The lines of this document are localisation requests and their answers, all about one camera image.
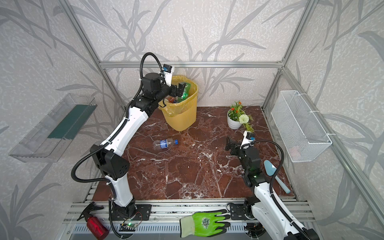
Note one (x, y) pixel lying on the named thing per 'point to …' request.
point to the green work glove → (205, 223)
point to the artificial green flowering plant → (237, 114)
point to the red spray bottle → (95, 227)
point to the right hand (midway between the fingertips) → (235, 133)
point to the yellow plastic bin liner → (177, 108)
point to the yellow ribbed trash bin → (182, 115)
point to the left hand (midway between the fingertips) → (179, 75)
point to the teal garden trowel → (270, 169)
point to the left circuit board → (128, 227)
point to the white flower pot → (232, 124)
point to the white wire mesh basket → (304, 138)
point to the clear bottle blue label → (164, 143)
